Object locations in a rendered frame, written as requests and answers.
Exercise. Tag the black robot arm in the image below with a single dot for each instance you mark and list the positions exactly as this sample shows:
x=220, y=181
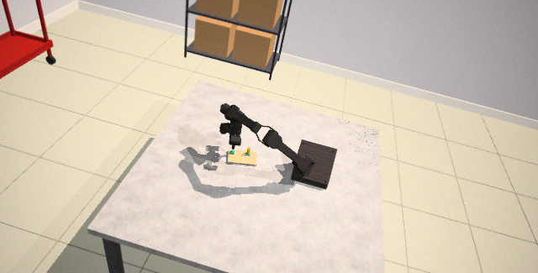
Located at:
x=272, y=138

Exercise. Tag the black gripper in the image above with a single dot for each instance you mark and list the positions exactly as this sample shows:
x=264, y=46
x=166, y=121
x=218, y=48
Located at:
x=234, y=137

